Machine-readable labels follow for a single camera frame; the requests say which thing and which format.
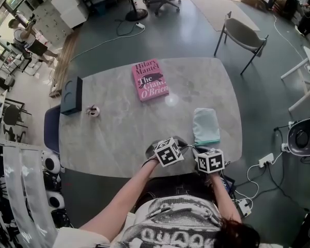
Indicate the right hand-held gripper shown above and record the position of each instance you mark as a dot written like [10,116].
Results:
[209,161]

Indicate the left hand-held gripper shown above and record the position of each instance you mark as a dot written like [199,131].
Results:
[168,154]

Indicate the light green cloth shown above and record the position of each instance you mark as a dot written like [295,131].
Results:
[206,125]

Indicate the person's right forearm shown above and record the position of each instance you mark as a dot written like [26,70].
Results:
[222,198]

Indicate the person's left forearm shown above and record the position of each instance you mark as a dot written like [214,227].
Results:
[124,195]

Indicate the person's black trousers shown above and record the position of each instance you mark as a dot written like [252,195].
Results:
[175,190]

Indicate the white power strip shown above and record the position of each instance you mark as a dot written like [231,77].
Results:
[266,160]
[140,25]
[244,207]

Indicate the pink book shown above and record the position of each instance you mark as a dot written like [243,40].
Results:
[149,81]

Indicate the person's printed grey shirt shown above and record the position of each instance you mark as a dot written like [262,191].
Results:
[170,223]

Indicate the dark blue tissue box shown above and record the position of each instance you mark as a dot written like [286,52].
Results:
[71,97]

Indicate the beige chair with black legs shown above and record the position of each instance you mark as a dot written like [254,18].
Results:
[242,35]

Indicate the dark blue chair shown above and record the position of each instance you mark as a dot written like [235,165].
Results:
[51,130]

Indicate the white round backpack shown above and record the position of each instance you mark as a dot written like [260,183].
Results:
[55,200]
[51,163]

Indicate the grey floor mat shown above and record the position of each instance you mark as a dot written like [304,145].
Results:
[217,12]

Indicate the black standing fan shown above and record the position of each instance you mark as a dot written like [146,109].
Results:
[136,15]

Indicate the wooden pallet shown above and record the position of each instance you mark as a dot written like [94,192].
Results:
[65,61]

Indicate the translucent white plastic strip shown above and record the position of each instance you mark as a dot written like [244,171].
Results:
[28,195]

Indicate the white cabinet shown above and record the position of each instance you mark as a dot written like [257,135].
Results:
[69,9]

